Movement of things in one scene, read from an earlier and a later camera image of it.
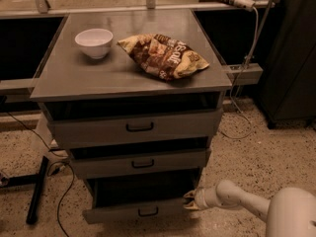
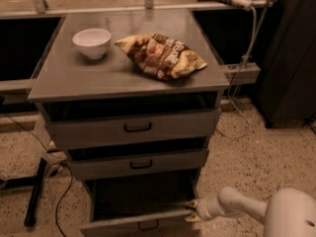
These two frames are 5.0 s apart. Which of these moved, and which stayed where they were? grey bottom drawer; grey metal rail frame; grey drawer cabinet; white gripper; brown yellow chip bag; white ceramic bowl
Moved: white gripper; grey bottom drawer
Stayed: white ceramic bowl; grey metal rail frame; brown yellow chip bag; grey drawer cabinet
